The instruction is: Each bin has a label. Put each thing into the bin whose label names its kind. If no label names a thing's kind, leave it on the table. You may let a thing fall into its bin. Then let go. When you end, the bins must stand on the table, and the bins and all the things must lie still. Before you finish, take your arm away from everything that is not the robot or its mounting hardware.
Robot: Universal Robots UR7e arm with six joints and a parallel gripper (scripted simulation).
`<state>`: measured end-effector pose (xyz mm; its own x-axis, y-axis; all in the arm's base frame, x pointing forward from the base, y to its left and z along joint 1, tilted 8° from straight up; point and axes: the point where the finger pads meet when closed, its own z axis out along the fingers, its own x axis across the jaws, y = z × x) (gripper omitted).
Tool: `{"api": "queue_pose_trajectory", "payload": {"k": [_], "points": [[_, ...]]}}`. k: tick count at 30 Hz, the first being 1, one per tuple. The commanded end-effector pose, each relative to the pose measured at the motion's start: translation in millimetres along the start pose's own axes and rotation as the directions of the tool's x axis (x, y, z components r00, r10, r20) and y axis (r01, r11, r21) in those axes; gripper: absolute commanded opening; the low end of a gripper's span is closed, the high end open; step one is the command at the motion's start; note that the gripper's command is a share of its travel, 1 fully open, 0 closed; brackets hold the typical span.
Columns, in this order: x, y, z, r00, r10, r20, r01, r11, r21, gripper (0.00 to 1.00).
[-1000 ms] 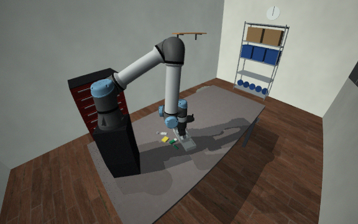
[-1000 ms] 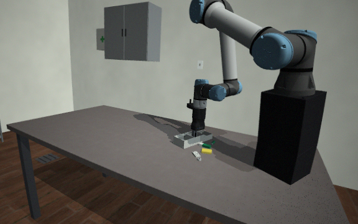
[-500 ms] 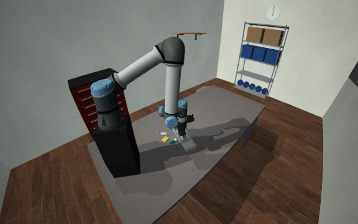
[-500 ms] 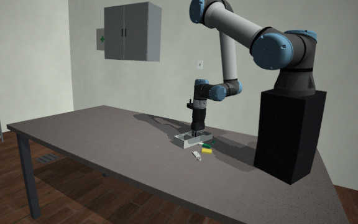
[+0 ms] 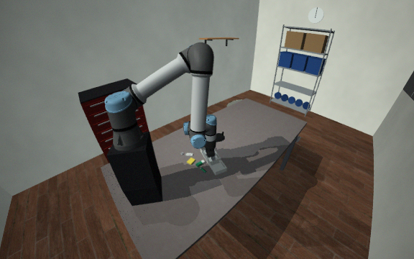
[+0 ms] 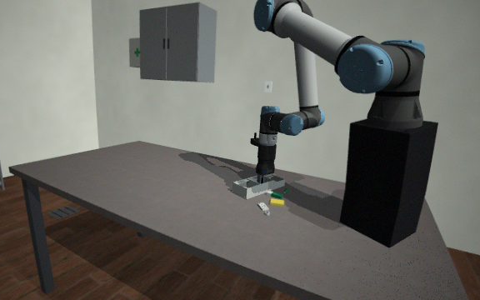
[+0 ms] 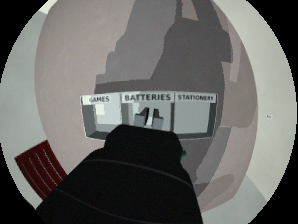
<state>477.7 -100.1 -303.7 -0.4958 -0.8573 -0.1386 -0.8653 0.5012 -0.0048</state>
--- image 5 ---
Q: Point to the yellow block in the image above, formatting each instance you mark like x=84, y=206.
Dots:
x=190, y=161

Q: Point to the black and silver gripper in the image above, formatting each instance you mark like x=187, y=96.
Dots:
x=211, y=144

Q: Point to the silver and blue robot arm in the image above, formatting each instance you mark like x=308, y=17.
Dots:
x=121, y=106

